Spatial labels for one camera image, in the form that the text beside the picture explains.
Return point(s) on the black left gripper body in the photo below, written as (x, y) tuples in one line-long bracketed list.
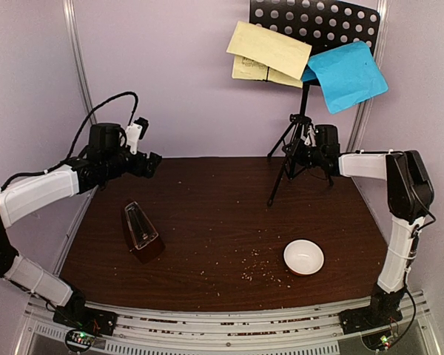
[(137, 168)]

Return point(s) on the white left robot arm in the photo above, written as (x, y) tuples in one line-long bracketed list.
[(111, 151)]

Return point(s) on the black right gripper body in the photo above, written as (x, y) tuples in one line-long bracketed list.
[(300, 151)]

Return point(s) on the red wooden metronome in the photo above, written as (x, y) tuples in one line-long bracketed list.
[(150, 252)]

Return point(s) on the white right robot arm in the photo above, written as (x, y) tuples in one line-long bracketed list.
[(409, 196)]

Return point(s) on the white ceramic bowl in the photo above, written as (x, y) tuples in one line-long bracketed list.
[(303, 257)]

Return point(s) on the yellow sheet music paper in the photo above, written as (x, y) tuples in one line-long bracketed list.
[(261, 54)]

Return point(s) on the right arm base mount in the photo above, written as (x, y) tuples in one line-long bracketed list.
[(364, 319)]

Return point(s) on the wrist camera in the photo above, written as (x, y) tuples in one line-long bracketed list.
[(310, 136), (135, 132)]

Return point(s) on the right aluminium corner post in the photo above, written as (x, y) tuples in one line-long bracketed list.
[(374, 83)]

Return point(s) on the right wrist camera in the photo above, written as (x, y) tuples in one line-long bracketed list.
[(310, 136)]

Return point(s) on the blue paper sheet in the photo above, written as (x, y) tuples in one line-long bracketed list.
[(338, 72)]

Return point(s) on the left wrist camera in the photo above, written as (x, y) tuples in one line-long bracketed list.
[(135, 132)]

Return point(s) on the clear plastic metronome cover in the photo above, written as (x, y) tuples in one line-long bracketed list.
[(138, 227)]

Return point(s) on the left aluminium corner post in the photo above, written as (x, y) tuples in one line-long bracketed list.
[(72, 30)]

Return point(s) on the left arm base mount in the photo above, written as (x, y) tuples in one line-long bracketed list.
[(93, 321)]

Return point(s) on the black music stand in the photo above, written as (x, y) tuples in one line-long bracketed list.
[(324, 25)]

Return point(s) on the aluminium corner post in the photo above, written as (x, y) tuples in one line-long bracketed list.
[(72, 30), (374, 83)]

